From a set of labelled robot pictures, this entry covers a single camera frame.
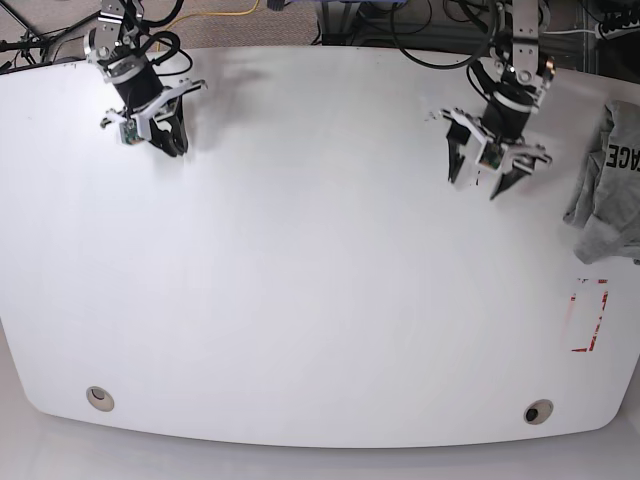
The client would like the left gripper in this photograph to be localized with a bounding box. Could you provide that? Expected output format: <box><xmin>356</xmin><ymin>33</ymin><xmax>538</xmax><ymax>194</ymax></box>
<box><xmin>439</xmin><ymin>97</ymin><xmax>552</xmax><ymax>201</ymax></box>

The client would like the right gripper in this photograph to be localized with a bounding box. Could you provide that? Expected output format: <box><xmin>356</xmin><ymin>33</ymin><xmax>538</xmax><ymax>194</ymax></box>
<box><xmin>100</xmin><ymin>79</ymin><xmax>208</xmax><ymax>158</ymax></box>

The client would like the grey T-shirt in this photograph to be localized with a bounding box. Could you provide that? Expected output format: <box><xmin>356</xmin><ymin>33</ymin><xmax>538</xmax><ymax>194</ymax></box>
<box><xmin>563</xmin><ymin>100</ymin><xmax>639</xmax><ymax>265</ymax></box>

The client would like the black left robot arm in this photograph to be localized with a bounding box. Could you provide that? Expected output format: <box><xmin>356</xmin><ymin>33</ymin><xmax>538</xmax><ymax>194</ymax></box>
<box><xmin>389</xmin><ymin>1</ymin><xmax>556</xmax><ymax>199</ymax></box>

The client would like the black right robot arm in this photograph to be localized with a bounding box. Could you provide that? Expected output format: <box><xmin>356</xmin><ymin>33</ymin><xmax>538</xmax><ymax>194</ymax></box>
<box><xmin>84</xmin><ymin>1</ymin><xmax>206</xmax><ymax>158</ymax></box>

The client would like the white power strip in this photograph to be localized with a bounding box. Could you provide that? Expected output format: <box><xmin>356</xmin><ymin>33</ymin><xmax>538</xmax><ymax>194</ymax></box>
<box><xmin>595</xmin><ymin>9</ymin><xmax>639</xmax><ymax>40</ymax></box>

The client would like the red tape rectangle marking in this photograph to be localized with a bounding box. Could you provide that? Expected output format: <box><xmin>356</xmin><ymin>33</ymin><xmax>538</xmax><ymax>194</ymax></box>
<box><xmin>565</xmin><ymin>278</ymin><xmax>609</xmax><ymax>353</ymax></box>

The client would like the black tripod stand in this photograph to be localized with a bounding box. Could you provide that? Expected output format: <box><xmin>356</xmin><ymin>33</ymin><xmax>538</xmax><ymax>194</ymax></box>
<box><xmin>1</xmin><ymin>1</ymin><xmax>100</xmax><ymax>74</ymax></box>

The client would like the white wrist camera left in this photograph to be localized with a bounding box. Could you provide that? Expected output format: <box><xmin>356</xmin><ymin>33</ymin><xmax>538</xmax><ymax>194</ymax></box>
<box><xmin>476</xmin><ymin>143</ymin><xmax>504</xmax><ymax>172</ymax></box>

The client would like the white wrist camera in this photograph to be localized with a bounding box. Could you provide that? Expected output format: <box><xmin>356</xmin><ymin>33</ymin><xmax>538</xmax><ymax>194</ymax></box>
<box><xmin>119</xmin><ymin>119</ymin><xmax>146</xmax><ymax>146</ymax></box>
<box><xmin>476</xmin><ymin>143</ymin><xmax>504</xmax><ymax>172</ymax></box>

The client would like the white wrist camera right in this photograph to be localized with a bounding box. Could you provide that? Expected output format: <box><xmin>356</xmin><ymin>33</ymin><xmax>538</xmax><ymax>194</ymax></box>
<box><xmin>119</xmin><ymin>119</ymin><xmax>146</xmax><ymax>146</ymax></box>

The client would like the yellow cable on floor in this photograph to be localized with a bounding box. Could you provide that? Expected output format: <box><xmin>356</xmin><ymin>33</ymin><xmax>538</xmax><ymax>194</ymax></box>
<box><xmin>156</xmin><ymin>0</ymin><xmax>260</xmax><ymax>52</ymax></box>

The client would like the metal equipment frame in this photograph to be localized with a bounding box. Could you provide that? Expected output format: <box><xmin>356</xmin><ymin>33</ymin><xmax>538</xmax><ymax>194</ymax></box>
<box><xmin>314</xmin><ymin>1</ymin><xmax>362</xmax><ymax>46</ymax></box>

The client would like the right table cable grommet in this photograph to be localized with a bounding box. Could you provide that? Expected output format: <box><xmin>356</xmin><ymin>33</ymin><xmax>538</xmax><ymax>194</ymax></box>
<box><xmin>523</xmin><ymin>399</ymin><xmax>554</xmax><ymax>425</ymax></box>

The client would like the table cable grommet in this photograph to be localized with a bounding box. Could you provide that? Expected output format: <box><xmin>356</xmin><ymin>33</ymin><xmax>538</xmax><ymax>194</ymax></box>
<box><xmin>523</xmin><ymin>399</ymin><xmax>554</xmax><ymax>425</ymax></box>
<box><xmin>86</xmin><ymin>386</ymin><xmax>115</xmax><ymax>412</ymax></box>

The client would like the left table cable grommet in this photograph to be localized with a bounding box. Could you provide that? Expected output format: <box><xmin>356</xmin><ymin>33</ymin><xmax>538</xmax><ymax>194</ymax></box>
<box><xmin>86</xmin><ymin>386</ymin><xmax>115</xmax><ymax>412</ymax></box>

